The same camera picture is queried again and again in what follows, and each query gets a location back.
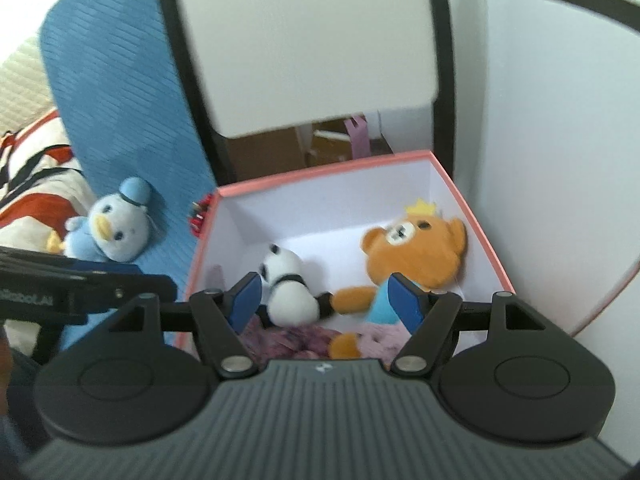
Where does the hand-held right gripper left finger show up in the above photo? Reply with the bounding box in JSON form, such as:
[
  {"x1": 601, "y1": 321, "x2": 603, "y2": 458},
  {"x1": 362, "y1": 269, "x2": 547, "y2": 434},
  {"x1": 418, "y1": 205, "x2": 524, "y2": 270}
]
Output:
[{"x1": 105, "y1": 272, "x2": 264, "y2": 380}]

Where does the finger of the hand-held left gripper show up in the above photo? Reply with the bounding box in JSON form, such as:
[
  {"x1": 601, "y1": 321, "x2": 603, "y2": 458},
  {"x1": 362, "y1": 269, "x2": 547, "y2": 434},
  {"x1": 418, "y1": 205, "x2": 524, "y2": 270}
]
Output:
[{"x1": 0, "y1": 246, "x2": 178, "y2": 313}]

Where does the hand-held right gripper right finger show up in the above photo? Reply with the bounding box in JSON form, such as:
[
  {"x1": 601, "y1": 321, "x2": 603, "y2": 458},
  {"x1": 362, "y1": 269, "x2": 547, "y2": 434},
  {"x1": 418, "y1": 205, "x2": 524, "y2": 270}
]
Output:
[{"x1": 387, "y1": 272, "x2": 546, "y2": 376}]

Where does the panda plush toy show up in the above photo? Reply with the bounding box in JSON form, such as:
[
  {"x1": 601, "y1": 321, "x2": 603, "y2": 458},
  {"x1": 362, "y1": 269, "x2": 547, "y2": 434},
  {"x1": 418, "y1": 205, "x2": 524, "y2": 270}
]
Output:
[{"x1": 255, "y1": 244, "x2": 333, "y2": 326}]

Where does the brown bear plush toy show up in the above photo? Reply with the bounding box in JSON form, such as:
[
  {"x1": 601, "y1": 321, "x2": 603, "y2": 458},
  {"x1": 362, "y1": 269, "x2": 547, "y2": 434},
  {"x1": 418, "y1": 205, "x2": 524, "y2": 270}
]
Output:
[{"x1": 327, "y1": 200, "x2": 468, "y2": 361}]

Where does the purple fuzzy plush toy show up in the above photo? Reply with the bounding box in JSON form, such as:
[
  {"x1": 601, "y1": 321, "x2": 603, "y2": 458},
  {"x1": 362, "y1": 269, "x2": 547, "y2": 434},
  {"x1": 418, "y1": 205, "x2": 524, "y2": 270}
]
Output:
[{"x1": 240, "y1": 310, "x2": 401, "y2": 361}]

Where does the blue duck plush toy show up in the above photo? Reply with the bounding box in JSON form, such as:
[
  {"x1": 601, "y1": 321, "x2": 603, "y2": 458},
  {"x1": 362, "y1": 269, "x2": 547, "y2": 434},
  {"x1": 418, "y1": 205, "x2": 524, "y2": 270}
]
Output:
[{"x1": 47, "y1": 176, "x2": 161, "y2": 263}]

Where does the pink cardboard box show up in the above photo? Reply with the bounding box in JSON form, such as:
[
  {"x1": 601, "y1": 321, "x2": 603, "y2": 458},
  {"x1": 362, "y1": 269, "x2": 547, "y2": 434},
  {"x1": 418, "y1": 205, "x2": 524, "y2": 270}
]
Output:
[{"x1": 182, "y1": 149, "x2": 516, "y2": 361}]

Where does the red beaded hair accessory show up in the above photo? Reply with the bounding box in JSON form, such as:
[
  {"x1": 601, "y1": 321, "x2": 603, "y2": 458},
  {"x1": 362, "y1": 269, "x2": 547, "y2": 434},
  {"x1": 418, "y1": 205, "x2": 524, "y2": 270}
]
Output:
[{"x1": 187, "y1": 195, "x2": 217, "y2": 236}]

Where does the striped fleece blanket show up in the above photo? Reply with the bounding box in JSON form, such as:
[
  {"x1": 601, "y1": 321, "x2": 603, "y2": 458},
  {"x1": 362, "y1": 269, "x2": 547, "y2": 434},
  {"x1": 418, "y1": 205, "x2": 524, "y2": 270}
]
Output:
[{"x1": 0, "y1": 110, "x2": 98, "y2": 256}]

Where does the purple paper bag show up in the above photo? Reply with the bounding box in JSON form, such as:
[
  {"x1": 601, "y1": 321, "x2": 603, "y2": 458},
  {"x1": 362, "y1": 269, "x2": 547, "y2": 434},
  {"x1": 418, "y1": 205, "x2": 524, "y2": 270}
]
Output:
[{"x1": 344, "y1": 116, "x2": 372, "y2": 159}]

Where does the blue textured mat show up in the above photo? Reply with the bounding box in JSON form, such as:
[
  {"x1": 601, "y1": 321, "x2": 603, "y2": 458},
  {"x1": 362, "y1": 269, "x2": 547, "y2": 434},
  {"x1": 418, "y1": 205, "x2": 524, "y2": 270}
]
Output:
[{"x1": 39, "y1": 0, "x2": 218, "y2": 356}]

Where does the cream quilted pillow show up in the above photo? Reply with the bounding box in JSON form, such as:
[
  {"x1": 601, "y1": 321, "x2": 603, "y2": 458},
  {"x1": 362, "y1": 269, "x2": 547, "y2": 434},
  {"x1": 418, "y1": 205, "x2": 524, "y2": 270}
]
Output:
[{"x1": 0, "y1": 35, "x2": 58, "y2": 133}]

